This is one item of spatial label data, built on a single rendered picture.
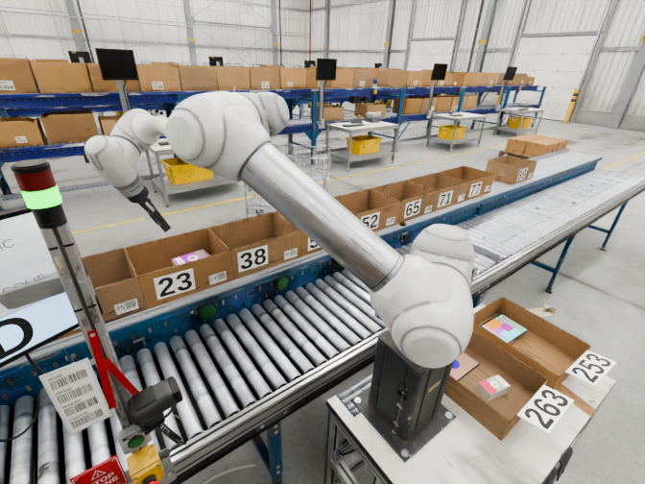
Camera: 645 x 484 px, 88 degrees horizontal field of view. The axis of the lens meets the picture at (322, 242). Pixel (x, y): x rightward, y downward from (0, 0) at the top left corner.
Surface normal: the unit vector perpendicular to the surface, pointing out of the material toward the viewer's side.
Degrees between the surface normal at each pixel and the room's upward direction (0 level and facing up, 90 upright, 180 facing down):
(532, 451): 0
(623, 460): 0
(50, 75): 89
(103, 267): 90
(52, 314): 86
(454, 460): 0
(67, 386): 90
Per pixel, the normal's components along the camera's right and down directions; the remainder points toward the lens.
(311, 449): 0.03, -0.88
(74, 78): 0.61, 0.39
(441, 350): -0.26, 0.50
